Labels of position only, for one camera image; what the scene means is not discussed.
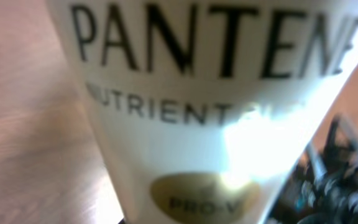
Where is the white Pantene conditioner tube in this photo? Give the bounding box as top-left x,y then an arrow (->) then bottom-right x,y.
47,0 -> 358,223

